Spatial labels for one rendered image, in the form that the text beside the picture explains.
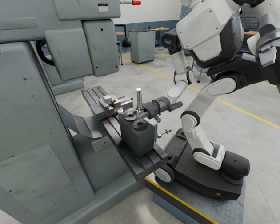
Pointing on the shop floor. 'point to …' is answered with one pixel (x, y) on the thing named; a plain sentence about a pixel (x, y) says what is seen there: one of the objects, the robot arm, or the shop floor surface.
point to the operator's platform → (195, 202)
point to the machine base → (105, 199)
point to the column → (31, 142)
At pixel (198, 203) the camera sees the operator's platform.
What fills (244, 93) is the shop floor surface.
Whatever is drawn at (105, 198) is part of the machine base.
